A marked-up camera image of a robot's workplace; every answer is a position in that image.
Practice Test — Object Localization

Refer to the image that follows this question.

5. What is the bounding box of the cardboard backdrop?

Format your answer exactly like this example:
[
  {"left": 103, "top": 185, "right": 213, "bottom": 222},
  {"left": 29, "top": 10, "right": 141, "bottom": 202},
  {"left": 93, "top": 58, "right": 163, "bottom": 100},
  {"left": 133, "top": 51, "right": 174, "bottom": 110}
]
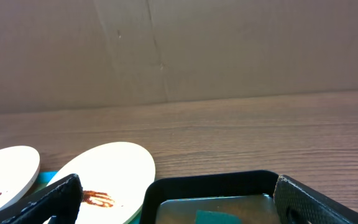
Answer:
[{"left": 0, "top": 1, "right": 358, "bottom": 114}]

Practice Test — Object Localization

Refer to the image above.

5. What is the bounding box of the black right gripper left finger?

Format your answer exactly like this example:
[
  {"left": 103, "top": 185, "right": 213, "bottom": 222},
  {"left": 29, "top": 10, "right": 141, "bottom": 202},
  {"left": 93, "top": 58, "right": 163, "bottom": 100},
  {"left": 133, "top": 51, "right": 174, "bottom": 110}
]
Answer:
[{"left": 0, "top": 174, "right": 83, "bottom": 224}]

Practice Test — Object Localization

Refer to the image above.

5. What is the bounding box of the teal serving tray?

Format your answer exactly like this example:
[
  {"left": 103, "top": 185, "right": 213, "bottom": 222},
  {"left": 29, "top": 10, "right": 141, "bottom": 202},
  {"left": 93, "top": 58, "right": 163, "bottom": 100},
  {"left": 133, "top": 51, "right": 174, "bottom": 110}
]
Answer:
[{"left": 35, "top": 171, "right": 57, "bottom": 189}]

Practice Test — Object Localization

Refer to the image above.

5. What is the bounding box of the white plate with sauce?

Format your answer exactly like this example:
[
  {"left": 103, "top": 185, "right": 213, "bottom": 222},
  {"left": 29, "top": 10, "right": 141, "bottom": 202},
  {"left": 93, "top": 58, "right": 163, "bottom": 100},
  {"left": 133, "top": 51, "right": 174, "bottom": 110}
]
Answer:
[{"left": 0, "top": 146, "right": 40, "bottom": 210}]

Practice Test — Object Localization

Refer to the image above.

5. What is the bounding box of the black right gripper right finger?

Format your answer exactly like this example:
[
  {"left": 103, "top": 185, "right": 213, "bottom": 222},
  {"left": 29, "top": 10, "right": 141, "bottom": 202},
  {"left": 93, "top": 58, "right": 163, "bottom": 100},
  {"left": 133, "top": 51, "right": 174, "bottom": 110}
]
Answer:
[{"left": 273, "top": 175, "right": 358, "bottom": 224}]

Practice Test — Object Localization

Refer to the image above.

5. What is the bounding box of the black water tray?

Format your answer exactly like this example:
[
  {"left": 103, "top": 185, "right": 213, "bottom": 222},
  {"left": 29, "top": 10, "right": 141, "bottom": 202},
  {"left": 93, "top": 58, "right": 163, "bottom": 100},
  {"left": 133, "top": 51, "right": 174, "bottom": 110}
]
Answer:
[{"left": 139, "top": 170, "right": 278, "bottom": 224}]

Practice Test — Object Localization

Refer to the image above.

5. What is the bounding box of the light green plate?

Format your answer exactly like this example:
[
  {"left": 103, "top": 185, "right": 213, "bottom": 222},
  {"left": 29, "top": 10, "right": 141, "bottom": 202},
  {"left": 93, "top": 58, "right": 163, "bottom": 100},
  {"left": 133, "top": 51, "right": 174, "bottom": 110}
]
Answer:
[{"left": 48, "top": 142, "right": 156, "bottom": 224}]

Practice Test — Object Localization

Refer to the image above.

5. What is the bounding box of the green yellow sponge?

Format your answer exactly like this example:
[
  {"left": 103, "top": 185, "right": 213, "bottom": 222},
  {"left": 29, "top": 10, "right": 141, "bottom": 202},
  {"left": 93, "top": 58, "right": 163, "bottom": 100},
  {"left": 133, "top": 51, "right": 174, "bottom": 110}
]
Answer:
[{"left": 195, "top": 210, "right": 242, "bottom": 224}]

